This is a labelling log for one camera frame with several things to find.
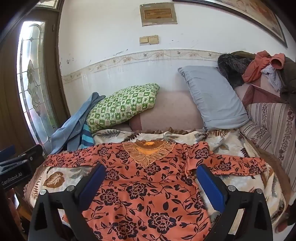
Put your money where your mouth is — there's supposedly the pile of clothes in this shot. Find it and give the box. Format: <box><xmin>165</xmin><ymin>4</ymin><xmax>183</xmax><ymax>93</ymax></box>
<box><xmin>231</xmin><ymin>51</ymin><xmax>296</xmax><ymax>105</ymax></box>

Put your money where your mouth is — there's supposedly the small wall plaque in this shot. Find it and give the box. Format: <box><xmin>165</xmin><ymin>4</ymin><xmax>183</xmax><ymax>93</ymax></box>
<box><xmin>139</xmin><ymin>3</ymin><xmax>178</xmax><ymax>26</ymax></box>

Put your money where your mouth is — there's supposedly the grey blue pillow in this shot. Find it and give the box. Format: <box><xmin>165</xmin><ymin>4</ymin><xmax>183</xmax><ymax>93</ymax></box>
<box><xmin>178</xmin><ymin>65</ymin><xmax>251</xmax><ymax>131</ymax></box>

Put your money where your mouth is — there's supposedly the green checkered pillow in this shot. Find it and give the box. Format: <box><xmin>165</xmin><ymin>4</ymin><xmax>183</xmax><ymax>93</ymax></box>
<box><xmin>85</xmin><ymin>83</ymin><xmax>160</xmax><ymax>133</ymax></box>

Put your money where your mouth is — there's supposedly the orange floral blouse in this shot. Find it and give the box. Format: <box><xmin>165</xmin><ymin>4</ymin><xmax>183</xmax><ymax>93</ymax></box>
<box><xmin>44</xmin><ymin>140</ymin><xmax>267</xmax><ymax>241</ymax></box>

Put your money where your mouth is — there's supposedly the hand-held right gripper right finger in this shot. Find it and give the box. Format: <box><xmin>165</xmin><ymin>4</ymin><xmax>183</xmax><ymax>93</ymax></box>
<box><xmin>196</xmin><ymin>164</ymin><xmax>274</xmax><ymax>241</ymax></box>

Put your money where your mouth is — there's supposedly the blue cloth garment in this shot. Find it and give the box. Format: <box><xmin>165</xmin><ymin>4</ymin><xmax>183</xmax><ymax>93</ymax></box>
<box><xmin>50</xmin><ymin>92</ymin><xmax>105</xmax><ymax>154</ymax></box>

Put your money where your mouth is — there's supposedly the dark furry garment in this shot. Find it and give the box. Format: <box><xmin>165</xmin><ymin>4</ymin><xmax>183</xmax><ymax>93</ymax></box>
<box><xmin>217</xmin><ymin>53</ymin><xmax>255</xmax><ymax>88</ymax></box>

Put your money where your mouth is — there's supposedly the large framed wall picture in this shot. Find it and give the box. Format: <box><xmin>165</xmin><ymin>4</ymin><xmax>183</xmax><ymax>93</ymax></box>
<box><xmin>172</xmin><ymin>0</ymin><xmax>288</xmax><ymax>49</ymax></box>

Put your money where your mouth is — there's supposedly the striped floral sofa cover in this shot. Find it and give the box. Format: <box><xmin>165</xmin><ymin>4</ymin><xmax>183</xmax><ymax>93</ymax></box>
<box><xmin>235</xmin><ymin>76</ymin><xmax>296</xmax><ymax>186</ymax></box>

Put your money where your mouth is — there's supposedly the leaf print fleece blanket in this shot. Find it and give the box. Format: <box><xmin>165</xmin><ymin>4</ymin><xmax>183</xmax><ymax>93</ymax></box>
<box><xmin>23</xmin><ymin>128</ymin><xmax>292</xmax><ymax>234</ymax></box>

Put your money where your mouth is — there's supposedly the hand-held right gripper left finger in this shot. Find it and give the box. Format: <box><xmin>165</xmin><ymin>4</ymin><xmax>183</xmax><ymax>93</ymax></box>
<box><xmin>28</xmin><ymin>162</ymin><xmax>107</xmax><ymax>241</ymax></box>

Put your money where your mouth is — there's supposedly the wooden door with stained glass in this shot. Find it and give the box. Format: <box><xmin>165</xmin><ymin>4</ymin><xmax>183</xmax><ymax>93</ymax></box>
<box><xmin>0</xmin><ymin>7</ymin><xmax>70</xmax><ymax>153</ymax></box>

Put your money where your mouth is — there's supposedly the orange garment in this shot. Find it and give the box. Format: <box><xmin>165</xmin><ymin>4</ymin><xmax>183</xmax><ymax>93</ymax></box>
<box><xmin>242</xmin><ymin>50</ymin><xmax>286</xmax><ymax>83</ymax></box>

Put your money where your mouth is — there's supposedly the blue striped cloth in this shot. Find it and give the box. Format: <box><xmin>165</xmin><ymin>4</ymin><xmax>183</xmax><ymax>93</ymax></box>
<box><xmin>80</xmin><ymin>124</ymin><xmax>95</xmax><ymax>149</ymax></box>

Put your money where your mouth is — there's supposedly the white grey garment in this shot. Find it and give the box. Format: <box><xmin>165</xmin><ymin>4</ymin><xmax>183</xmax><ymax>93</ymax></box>
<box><xmin>261</xmin><ymin>64</ymin><xmax>282</xmax><ymax>92</ymax></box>

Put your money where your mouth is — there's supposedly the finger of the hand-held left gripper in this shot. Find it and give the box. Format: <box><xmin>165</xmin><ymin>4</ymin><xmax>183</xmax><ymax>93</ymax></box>
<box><xmin>0</xmin><ymin>145</ymin><xmax>44</xmax><ymax>167</ymax></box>

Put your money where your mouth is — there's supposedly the pink sofa cushion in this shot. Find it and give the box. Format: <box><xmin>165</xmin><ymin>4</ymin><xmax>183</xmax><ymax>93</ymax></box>
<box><xmin>128</xmin><ymin>89</ymin><xmax>205</xmax><ymax>132</ymax></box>

